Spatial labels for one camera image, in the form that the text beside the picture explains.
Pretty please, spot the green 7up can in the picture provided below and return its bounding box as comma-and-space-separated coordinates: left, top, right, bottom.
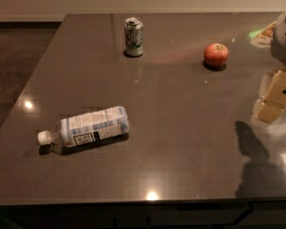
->
124, 17, 144, 57

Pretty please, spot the clear plastic water bottle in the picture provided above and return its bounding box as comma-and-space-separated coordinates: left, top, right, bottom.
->
37, 106, 130, 148

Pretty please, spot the red apple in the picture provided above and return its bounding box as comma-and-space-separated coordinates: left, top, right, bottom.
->
204, 43, 229, 68

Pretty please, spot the snack bag on table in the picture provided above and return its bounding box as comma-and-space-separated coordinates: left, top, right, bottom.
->
251, 21, 276, 48

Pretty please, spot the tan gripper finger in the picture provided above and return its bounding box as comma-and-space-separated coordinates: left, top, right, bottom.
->
253, 99, 283, 123
264, 70, 286, 108

